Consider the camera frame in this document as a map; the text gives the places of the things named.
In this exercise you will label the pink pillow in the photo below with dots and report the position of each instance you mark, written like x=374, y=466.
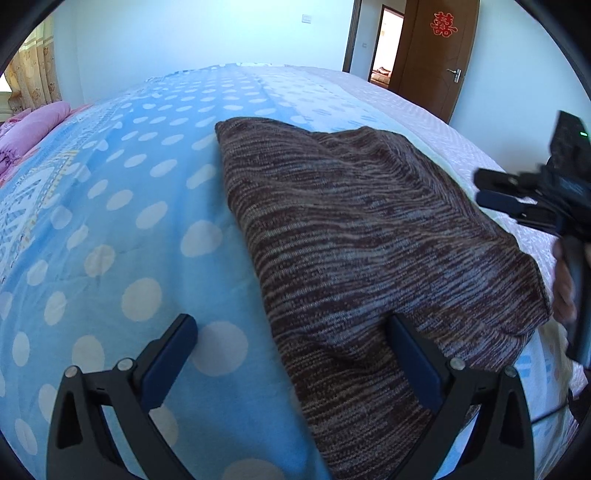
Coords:
x=27, y=131

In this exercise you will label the dark wooden door frame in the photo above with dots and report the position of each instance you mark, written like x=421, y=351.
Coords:
x=353, y=32

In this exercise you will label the red paper door decoration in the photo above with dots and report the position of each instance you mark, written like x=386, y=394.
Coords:
x=443, y=24

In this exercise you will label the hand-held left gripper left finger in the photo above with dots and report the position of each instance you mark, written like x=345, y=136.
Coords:
x=168, y=360

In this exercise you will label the brown knitted sweater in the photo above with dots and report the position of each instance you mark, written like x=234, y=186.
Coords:
x=346, y=230

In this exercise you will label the person's right hand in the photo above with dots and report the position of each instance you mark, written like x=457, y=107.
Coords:
x=563, y=288

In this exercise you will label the patterned blue pink bedsheet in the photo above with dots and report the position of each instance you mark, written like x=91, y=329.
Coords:
x=138, y=207

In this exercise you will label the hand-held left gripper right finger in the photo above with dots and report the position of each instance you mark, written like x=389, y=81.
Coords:
x=415, y=364

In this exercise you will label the yellow floral curtain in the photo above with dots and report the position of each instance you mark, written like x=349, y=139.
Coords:
x=37, y=74

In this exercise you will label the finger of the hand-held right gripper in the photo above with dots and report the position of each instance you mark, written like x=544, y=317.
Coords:
x=503, y=177
x=498, y=199

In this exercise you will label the brown wooden door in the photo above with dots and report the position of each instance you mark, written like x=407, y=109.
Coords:
x=429, y=64

